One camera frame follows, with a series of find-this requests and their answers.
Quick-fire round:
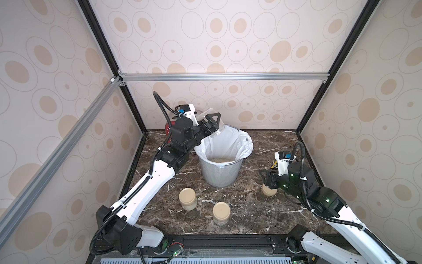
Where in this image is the beige jar lid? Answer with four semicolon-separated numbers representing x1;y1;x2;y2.
262;184;278;197

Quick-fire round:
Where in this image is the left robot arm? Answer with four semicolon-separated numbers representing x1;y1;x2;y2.
90;92;221;256

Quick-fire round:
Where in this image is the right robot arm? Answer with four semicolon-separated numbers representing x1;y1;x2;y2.
259;141;408;264

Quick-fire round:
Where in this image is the white plastic bin liner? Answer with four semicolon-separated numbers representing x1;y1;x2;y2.
194;125;253;168

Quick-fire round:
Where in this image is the red polka dot toaster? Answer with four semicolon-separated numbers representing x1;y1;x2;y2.
165;121;175;143

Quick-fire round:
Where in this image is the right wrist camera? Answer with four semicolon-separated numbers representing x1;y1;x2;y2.
274;151;292;176

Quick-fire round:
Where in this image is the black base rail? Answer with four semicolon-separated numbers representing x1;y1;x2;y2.
87;234;326;264

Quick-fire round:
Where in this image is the left side aluminium rail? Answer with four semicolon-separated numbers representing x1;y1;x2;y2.
1;77;122;247

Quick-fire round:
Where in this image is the horizontal aluminium rail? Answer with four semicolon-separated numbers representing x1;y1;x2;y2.
121;72;330;82

